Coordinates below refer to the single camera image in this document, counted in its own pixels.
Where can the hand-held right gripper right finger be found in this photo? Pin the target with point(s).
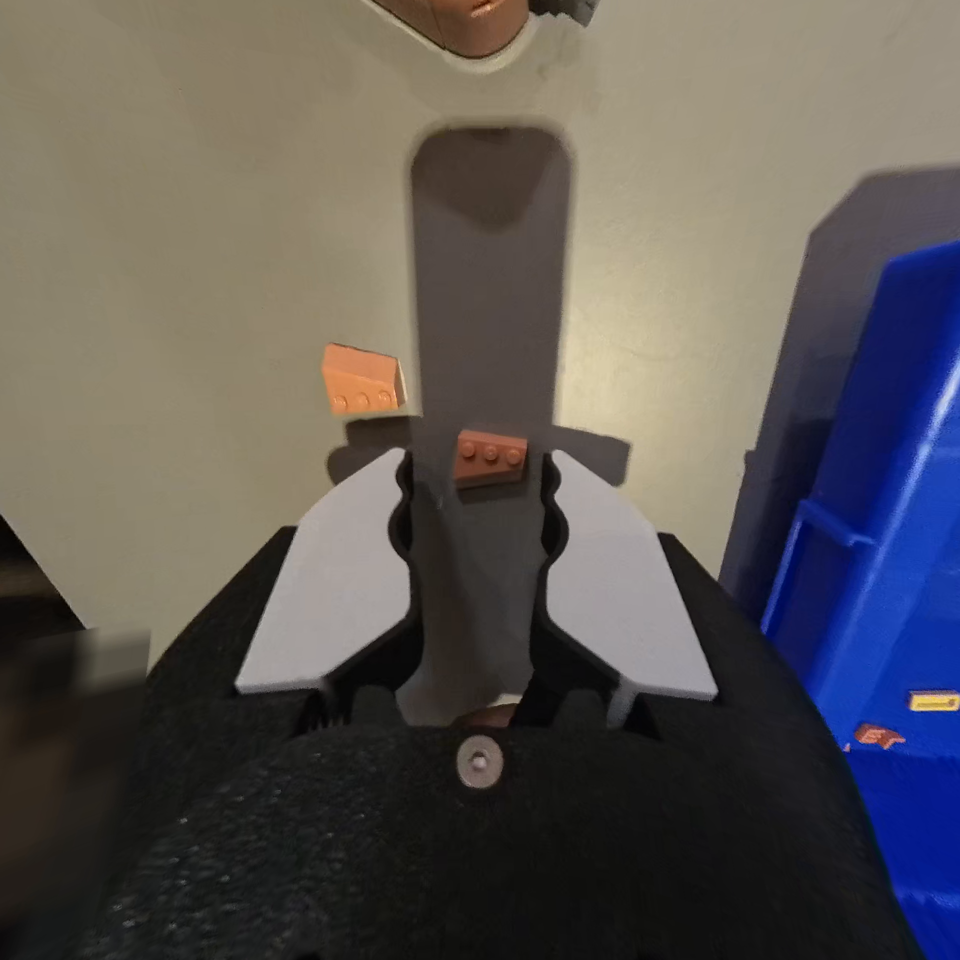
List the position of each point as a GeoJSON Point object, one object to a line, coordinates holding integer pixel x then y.
{"type": "Point", "coordinates": [622, 592]}

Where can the blue plastic bin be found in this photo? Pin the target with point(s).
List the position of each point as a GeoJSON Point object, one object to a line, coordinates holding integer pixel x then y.
{"type": "Point", "coordinates": [862, 525]}

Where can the grey desk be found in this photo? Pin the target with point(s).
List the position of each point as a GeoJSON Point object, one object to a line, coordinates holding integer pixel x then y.
{"type": "Point", "coordinates": [187, 225]}

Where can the brown sloped brick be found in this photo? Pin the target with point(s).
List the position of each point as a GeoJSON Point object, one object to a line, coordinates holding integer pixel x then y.
{"type": "Point", "coordinates": [360, 375]}
{"type": "Point", "coordinates": [487, 461]}

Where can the small tan brick piece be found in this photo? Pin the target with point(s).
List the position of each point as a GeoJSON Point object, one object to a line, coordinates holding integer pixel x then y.
{"type": "Point", "coordinates": [934, 702]}

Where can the brown brick vehicle model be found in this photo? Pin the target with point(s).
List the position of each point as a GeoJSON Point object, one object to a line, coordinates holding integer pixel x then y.
{"type": "Point", "coordinates": [465, 22]}

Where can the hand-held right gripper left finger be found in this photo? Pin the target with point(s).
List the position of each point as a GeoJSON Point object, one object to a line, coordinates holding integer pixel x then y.
{"type": "Point", "coordinates": [330, 585]}

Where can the small brown brick piece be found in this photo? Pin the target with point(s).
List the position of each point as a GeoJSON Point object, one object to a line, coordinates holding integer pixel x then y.
{"type": "Point", "coordinates": [879, 735]}

